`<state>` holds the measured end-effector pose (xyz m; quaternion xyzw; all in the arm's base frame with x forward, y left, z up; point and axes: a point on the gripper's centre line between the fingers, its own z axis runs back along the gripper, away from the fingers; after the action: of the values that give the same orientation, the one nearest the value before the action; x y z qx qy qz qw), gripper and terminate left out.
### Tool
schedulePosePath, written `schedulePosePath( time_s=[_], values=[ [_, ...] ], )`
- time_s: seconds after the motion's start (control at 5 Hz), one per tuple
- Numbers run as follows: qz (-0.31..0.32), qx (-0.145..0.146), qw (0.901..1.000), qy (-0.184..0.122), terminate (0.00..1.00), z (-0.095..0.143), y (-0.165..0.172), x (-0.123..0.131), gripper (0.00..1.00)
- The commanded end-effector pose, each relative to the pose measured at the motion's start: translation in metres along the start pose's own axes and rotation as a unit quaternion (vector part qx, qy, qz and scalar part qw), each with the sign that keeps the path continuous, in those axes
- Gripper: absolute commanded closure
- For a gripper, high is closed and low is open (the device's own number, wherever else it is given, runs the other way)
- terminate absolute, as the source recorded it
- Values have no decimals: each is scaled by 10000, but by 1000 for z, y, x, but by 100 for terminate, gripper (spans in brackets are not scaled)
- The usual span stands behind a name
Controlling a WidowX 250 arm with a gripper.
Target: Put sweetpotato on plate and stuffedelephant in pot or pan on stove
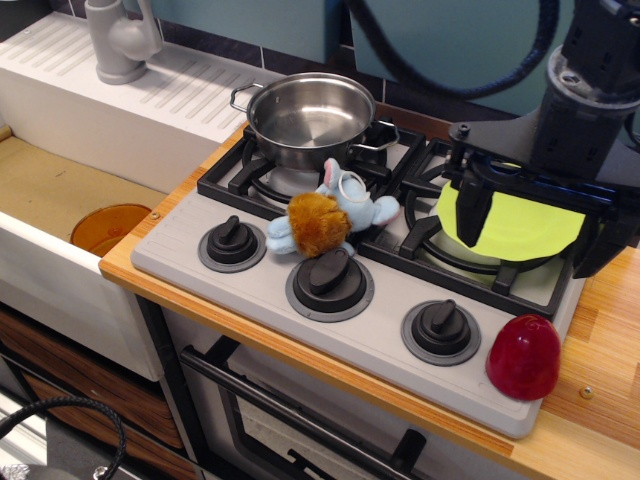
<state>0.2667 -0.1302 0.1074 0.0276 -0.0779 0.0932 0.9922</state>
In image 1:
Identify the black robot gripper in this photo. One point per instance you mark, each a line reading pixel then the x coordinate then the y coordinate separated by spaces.
pixel 579 166

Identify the red toy sweet potato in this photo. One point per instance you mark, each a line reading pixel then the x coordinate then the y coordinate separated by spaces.
pixel 524 360

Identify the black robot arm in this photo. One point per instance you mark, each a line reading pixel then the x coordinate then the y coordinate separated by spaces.
pixel 595 73

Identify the lime green plate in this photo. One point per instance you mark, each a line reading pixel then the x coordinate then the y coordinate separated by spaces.
pixel 517 229

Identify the black stove grate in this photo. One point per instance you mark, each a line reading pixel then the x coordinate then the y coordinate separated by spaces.
pixel 417 246

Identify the right black stove knob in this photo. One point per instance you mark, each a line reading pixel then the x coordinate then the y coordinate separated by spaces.
pixel 441 333

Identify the black stove knob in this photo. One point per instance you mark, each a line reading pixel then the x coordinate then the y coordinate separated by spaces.
pixel 232 246
pixel 331 288
pixel 441 333

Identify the grey toy stove top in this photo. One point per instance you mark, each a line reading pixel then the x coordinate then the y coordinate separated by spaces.
pixel 371 341

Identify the middle black stove knob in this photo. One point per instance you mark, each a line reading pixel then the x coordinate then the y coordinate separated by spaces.
pixel 331 288

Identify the stainless steel pot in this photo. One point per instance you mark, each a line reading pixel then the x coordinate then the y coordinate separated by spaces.
pixel 301 120

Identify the left black stove knob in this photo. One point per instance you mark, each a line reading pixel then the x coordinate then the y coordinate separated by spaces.
pixel 232 246

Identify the stuffed elephant with brown mane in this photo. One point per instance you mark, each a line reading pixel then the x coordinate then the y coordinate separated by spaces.
pixel 320 221

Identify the toy oven door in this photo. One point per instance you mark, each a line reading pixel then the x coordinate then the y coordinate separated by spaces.
pixel 278 422

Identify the grey toy faucet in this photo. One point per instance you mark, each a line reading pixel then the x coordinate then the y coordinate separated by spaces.
pixel 122 45

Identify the white toy sink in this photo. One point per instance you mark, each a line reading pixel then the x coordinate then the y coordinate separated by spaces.
pixel 71 144

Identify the wood grain drawer fronts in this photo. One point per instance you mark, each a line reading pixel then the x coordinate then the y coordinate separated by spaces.
pixel 48 365

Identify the black oven door handle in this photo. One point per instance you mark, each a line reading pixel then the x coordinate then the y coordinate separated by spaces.
pixel 292 416

